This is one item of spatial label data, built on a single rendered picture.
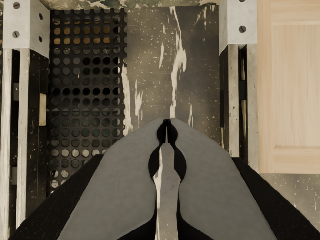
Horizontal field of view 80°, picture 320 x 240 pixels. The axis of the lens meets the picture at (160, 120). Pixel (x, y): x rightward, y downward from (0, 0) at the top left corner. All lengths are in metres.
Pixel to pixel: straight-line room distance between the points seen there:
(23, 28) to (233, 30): 0.45
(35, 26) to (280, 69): 0.57
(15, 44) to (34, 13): 0.08
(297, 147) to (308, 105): 0.10
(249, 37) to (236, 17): 0.05
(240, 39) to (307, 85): 0.20
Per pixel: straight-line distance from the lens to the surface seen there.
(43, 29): 0.59
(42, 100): 0.55
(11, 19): 0.58
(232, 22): 0.47
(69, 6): 0.61
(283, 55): 0.55
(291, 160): 0.54
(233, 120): 0.42
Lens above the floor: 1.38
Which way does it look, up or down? 32 degrees down
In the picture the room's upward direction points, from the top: 178 degrees counter-clockwise
